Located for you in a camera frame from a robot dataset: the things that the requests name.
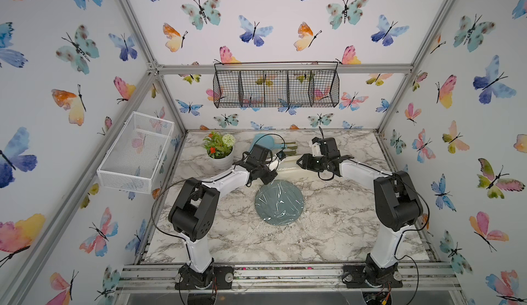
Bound clear plastic wrap sheet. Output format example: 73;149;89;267
253;177;306;227

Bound teal ceramic plate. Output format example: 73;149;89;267
254;179;305;226

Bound cream plastic wrap dispenser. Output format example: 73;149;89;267
275;156;318;181

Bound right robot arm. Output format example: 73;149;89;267
296;137;424;273

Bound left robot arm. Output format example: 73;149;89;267
168;145;286;273

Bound white green striped cloth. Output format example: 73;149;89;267
284;142;298;156

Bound potted plant white pot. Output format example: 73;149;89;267
203;131;236;171

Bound black wire wall basket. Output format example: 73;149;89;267
211;61;340;108

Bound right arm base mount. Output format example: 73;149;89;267
341;254;403;289

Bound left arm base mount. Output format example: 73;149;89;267
174;261;234;291

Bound white mesh wall basket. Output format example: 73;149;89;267
97;112;174;194

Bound aluminium front rail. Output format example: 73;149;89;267
117;262;461;293

